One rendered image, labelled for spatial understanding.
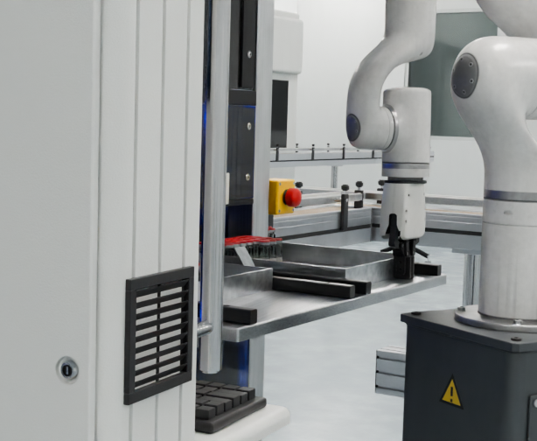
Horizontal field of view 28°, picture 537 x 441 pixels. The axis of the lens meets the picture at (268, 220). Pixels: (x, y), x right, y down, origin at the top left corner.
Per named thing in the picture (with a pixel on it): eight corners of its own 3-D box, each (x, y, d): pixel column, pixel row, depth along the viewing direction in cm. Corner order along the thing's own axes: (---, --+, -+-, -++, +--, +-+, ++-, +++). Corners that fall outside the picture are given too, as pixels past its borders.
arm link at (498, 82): (582, 201, 162) (591, 38, 160) (480, 202, 154) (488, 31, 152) (529, 195, 173) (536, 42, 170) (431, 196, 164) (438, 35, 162)
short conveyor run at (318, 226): (230, 268, 230) (232, 192, 229) (170, 261, 238) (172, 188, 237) (376, 242, 288) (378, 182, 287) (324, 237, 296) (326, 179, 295)
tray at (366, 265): (177, 269, 197) (177, 250, 196) (254, 256, 219) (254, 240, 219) (345, 290, 179) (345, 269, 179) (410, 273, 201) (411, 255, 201)
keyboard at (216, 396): (-67, 387, 138) (-67, 368, 138) (5, 367, 151) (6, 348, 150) (212, 435, 121) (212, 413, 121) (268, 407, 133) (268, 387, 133)
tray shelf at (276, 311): (-22, 302, 169) (-22, 290, 169) (232, 260, 228) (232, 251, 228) (237, 342, 144) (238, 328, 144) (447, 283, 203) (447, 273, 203)
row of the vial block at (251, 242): (212, 269, 198) (212, 244, 197) (264, 260, 213) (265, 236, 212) (222, 270, 197) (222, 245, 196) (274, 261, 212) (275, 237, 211)
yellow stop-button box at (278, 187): (247, 213, 229) (248, 178, 229) (266, 211, 235) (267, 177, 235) (278, 215, 225) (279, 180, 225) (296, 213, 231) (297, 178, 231)
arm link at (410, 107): (394, 163, 187) (439, 163, 191) (396, 85, 186) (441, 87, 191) (368, 162, 195) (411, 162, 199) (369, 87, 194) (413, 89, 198)
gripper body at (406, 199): (397, 174, 200) (396, 235, 200) (373, 175, 191) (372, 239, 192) (436, 175, 196) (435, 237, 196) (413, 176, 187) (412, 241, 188)
